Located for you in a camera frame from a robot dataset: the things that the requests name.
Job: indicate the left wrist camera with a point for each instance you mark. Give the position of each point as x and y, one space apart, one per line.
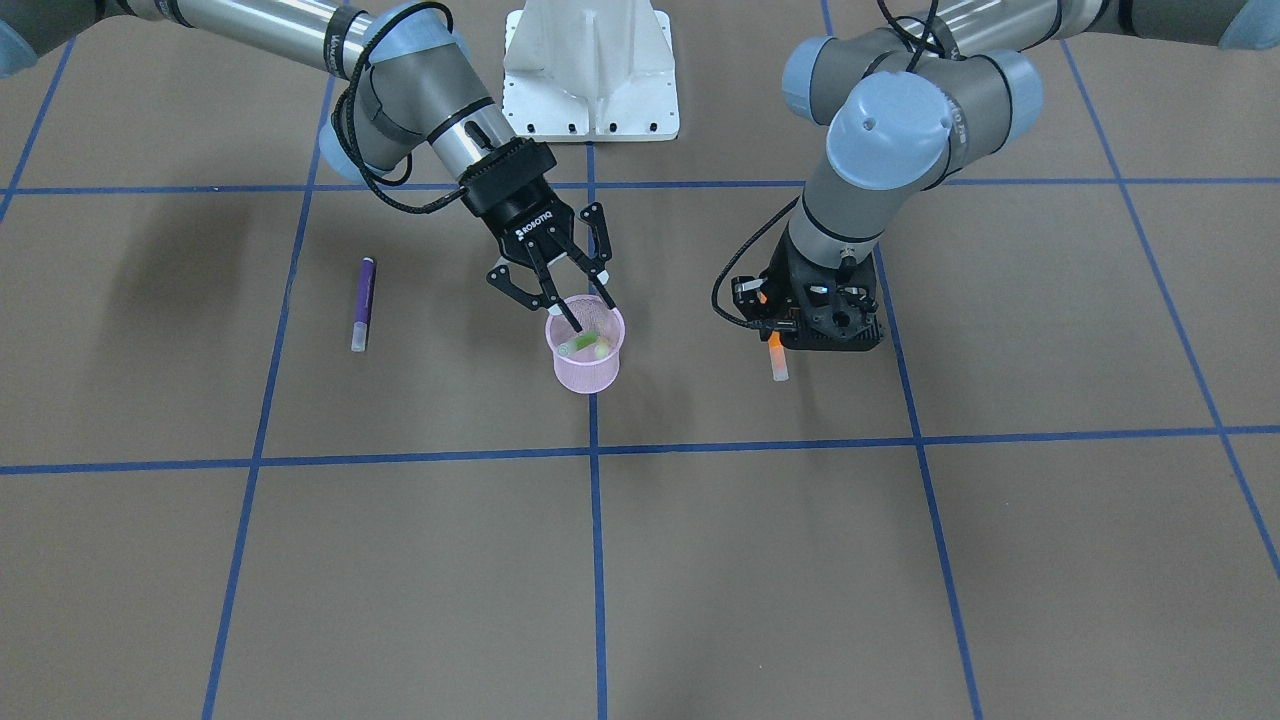
748 298

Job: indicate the green highlighter pen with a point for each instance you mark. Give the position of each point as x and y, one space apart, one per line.
576 344

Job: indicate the pink mesh pen holder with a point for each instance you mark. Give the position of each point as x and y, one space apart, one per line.
586 361

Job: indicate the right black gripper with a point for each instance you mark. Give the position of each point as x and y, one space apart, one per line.
517 213

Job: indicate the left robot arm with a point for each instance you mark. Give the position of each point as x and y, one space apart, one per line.
906 106

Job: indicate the orange highlighter pen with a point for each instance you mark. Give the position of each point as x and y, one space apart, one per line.
779 367

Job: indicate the purple highlighter pen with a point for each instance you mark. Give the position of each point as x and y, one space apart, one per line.
363 305

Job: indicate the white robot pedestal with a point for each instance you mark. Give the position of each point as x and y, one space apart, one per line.
590 71

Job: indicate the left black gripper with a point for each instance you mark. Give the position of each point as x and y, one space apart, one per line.
746 295

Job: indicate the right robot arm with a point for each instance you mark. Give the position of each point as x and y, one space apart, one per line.
415 123

